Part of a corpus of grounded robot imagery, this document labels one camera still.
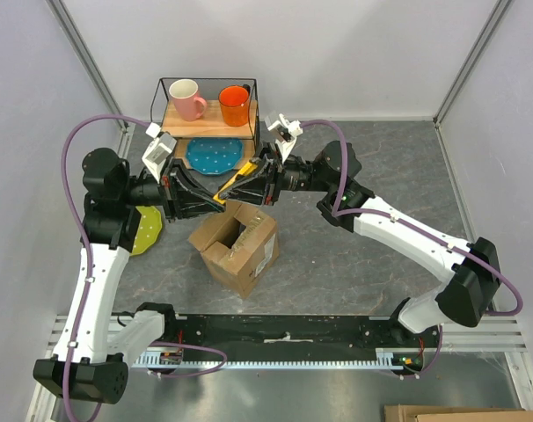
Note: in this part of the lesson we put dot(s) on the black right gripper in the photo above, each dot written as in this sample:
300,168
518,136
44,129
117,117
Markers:
254,188

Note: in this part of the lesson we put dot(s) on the pink ceramic mug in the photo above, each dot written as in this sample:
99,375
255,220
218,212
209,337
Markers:
186,98

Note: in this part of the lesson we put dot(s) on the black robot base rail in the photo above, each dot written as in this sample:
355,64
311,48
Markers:
294,339

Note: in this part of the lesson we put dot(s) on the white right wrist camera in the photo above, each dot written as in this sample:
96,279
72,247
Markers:
285,132

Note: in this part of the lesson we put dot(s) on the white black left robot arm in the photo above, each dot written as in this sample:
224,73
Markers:
87,364

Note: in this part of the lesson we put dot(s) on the blue dotted plate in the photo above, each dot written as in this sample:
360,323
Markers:
214,156

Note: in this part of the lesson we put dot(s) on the brown cardboard express box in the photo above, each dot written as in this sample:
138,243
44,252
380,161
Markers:
238,245

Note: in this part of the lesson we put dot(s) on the yellow utility knife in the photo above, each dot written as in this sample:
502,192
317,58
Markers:
243,172

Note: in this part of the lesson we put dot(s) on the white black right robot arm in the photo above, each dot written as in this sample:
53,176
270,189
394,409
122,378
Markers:
468,271

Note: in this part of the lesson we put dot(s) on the cardboard sheet in corner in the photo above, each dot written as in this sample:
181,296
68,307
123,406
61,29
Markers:
414,413

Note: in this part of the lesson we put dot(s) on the black wire wooden shelf rack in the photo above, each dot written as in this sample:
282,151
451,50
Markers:
211,124

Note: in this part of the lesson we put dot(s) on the orange ceramic mug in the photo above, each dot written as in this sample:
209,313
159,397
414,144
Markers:
234,103

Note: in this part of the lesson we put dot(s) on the green dotted plate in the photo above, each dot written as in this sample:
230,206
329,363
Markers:
149,229

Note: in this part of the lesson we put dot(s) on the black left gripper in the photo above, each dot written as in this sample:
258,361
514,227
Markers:
175,176

